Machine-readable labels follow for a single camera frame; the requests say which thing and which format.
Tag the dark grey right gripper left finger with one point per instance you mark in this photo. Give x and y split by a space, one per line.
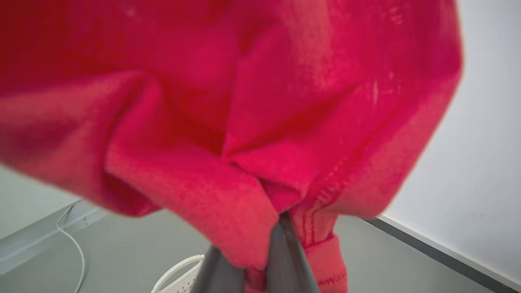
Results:
222 272

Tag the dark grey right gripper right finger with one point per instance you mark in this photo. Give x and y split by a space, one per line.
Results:
287 256

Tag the red jersey with lettering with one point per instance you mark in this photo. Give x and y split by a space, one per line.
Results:
244 110

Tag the black white baseboard strip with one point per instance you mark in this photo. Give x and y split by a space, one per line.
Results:
447 256

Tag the white laundry basket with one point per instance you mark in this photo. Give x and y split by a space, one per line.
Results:
179 276

